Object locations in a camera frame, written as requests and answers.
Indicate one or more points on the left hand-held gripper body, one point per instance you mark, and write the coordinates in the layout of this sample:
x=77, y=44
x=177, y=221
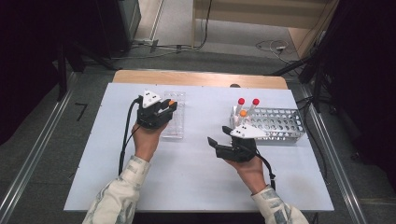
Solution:
x=151, y=116

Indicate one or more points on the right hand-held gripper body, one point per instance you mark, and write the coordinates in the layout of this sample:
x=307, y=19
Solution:
x=239, y=151

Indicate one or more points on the clear acrylic tube rack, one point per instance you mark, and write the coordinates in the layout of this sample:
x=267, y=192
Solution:
x=178, y=119

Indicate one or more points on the metal tube rack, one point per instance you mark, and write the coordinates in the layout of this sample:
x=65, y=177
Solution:
x=280, y=124

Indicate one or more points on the person's left hand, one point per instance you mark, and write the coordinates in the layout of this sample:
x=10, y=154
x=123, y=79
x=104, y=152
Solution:
x=146, y=141

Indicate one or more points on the person's right hand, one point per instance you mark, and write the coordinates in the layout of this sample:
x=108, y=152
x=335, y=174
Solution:
x=252, y=174

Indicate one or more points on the red-capped centrifuge tube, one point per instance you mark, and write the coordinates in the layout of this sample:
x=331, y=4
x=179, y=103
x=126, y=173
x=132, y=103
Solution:
x=256, y=102
x=241, y=101

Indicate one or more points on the wooden table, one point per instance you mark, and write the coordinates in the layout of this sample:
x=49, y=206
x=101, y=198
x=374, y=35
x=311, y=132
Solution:
x=193, y=79

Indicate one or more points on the grey cabinet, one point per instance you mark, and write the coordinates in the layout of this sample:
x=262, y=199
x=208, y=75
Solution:
x=130, y=15

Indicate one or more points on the black metal stand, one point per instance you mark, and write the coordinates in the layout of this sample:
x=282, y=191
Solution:
x=317, y=81
x=62, y=71

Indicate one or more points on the light wooden furniture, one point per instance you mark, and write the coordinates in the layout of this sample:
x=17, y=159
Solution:
x=249, y=12

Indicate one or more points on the black curtain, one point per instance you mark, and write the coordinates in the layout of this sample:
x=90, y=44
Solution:
x=25, y=46
x=367, y=62

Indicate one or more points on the metal floor rail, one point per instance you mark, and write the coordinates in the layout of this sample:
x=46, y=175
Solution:
x=351, y=193
x=35, y=149

